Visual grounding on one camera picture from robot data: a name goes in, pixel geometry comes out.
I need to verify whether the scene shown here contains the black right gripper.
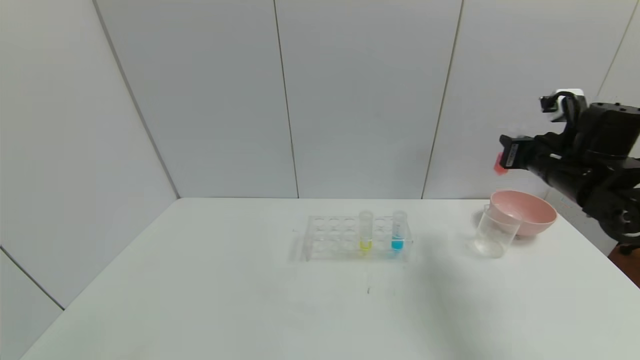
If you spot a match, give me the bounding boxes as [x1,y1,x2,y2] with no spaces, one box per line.
[499,134,564,179]

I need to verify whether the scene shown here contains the test tube with yellow pigment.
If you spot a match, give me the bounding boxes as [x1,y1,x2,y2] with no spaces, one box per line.
[358,210,374,254]

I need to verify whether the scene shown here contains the clear plastic beaker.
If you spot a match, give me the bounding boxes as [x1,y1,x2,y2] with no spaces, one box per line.
[473,204,522,259]

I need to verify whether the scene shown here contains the test tube with blue pigment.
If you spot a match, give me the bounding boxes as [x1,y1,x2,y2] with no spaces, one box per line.
[391,210,407,252]

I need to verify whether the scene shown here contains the clear acrylic test tube rack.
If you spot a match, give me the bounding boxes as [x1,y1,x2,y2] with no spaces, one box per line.
[302,215,413,263]

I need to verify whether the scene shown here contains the pink bowl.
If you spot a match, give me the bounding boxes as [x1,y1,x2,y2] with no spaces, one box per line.
[487,189,558,238]

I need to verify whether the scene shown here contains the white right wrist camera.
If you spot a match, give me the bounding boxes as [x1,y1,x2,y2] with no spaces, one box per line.
[539,89,585,124]

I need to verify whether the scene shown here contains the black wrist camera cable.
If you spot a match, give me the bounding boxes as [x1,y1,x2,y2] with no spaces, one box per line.
[542,91,581,137]

